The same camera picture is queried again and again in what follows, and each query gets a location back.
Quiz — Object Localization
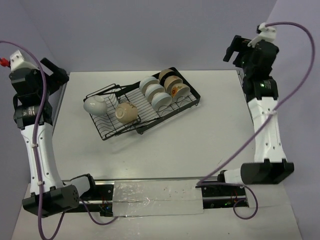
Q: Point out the cream floral bowl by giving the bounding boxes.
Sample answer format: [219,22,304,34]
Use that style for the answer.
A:
[115,102,138,125]

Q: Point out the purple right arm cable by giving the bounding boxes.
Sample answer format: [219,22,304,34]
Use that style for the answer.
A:
[196,21,315,221]

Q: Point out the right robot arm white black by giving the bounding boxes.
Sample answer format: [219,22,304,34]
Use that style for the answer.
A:
[217,35,295,196]

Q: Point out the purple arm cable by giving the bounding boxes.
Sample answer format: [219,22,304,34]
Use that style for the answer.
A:
[196,21,315,221]
[0,40,66,238]

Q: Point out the white ribbed bowl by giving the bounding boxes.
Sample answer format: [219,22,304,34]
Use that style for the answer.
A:
[139,76,159,94]
[145,83,165,103]

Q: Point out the white taped cover sheet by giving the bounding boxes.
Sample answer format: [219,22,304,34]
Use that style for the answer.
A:
[112,180,204,217]

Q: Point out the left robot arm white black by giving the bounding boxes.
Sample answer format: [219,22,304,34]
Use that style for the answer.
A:
[9,58,98,218]

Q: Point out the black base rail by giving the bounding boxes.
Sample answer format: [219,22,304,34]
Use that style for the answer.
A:
[71,179,248,217]

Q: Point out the beige floral bowl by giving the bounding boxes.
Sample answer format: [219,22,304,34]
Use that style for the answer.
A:
[164,75,183,94]
[170,83,190,100]
[158,68,175,82]

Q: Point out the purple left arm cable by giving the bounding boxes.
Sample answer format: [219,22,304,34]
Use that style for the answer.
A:
[0,40,66,238]

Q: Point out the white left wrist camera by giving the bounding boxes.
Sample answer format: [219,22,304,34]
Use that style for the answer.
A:
[0,50,38,72]

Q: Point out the black wire dish rack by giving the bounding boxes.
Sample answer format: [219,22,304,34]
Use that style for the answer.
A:
[83,67,201,141]

